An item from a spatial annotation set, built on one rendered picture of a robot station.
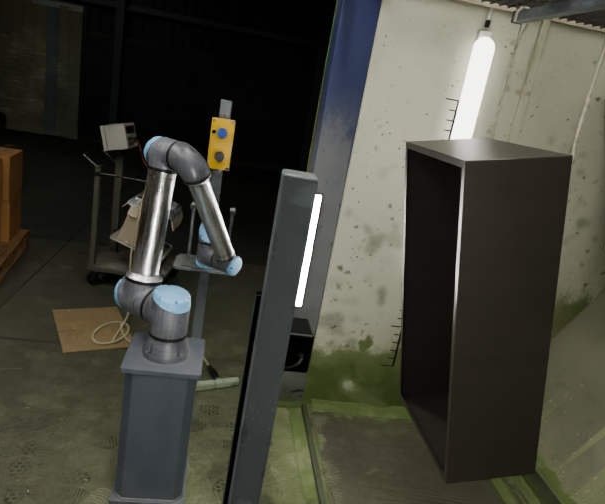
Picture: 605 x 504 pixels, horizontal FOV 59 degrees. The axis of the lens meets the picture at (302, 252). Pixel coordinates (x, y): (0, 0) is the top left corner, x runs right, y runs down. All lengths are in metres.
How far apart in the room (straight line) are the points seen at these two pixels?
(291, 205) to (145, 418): 1.67
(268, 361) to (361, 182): 2.02
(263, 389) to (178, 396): 1.39
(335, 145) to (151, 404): 1.48
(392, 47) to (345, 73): 0.25
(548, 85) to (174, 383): 2.29
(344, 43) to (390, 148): 0.55
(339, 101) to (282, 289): 1.99
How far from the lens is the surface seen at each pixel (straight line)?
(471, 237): 1.80
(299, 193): 0.76
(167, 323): 2.17
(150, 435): 2.36
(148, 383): 2.22
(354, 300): 2.97
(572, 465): 3.03
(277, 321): 0.81
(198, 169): 2.09
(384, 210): 2.84
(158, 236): 2.22
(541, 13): 2.27
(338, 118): 2.72
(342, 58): 2.72
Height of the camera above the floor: 1.75
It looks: 16 degrees down
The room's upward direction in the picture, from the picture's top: 10 degrees clockwise
